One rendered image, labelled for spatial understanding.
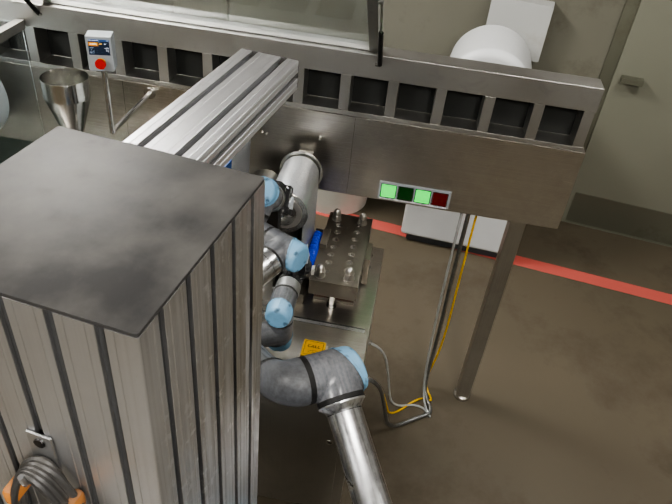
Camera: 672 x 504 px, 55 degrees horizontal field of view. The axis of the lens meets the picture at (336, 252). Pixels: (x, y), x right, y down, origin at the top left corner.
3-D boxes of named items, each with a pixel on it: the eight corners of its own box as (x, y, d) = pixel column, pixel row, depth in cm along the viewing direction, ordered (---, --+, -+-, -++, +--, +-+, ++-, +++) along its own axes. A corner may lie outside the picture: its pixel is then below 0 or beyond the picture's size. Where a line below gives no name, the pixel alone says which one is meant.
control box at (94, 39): (88, 73, 180) (82, 38, 174) (92, 64, 185) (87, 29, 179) (114, 74, 181) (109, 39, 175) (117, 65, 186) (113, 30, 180)
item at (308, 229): (299, 270, 213) (302, 224, 201) (313, 229, 231) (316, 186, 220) (300, 270, 213) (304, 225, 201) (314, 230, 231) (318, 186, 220)
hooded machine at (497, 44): (517, 218, 436) (576, 33, 359) (509, 268, 391) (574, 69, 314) (412, 193, 449) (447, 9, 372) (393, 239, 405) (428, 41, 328)
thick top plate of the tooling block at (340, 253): (307, 293, 212) (309, 279, 208) (329, 224, 244) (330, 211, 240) (355, 301, 211) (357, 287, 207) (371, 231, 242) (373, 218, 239)
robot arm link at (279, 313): (262, 328, 184) (263, 306, 179) (272, 303, 193) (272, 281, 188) (289, 333, 184) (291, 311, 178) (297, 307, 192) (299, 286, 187)
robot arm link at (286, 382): (269, 425, 145) (219, 359, 190) (314, 412, 149) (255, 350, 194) (262, 378, 143) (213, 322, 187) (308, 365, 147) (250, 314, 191)
